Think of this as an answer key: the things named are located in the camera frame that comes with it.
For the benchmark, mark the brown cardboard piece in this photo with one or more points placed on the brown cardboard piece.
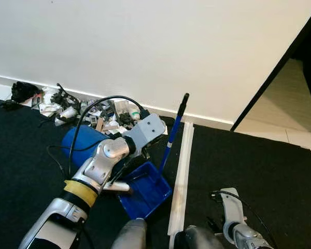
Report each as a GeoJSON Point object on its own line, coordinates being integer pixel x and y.
{"type": "Point", "coordinates": [100, 123]}

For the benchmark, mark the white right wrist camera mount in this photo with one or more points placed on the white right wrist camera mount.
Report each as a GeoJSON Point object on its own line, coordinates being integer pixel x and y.
{"type": "Point", "coordinates": [232, 205]}

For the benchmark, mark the crumpled white paper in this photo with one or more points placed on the crumpled white paper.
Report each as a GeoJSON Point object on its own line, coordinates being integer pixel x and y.
{"type": "Point", "coordinates": [47, 101]}

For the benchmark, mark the black door frame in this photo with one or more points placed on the black door frame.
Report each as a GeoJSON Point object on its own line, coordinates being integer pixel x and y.
{"type": "Point", "coordinates": [272, 78]}

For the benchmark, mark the grey right robot leg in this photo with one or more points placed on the grey right robot leg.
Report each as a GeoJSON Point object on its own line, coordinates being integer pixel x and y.
{"type": "Point", "coordinates": [197, 238]}

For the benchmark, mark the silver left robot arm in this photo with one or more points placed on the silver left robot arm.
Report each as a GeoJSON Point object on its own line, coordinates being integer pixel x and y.
{"type": "Point", "coordinates": [101, 163]}

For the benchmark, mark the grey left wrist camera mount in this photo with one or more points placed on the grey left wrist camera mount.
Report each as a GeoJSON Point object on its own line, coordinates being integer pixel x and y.
{"type": "Point", "coordinates": [147, 129]}

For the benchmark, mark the crumpled black cloth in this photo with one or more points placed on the crumpled black cloth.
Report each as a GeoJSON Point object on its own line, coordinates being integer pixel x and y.
{"type": "Point", "coordinates": [22, 92]}

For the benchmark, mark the grey left robot leg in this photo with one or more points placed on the grey left robot leg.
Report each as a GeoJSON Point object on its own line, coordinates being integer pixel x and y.
{"type": "Point", "coordinates": [129, 234]}

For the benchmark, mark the wide white floor strip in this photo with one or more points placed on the wide white floor strip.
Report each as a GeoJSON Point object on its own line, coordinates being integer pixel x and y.
{"type": "Point", "coordinates": [181, 176]}

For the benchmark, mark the grey robot leg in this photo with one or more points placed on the grey robot leg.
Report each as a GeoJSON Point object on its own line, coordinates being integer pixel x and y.
{"type": "Point", "coordinates": [129, 234]}
{"type": "Point", "coordinates": [197, 238]}

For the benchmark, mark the white item green cap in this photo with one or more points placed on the white item green cap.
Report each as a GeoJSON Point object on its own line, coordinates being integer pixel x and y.
{"type": "Point", "coordinates": [135, 112]}

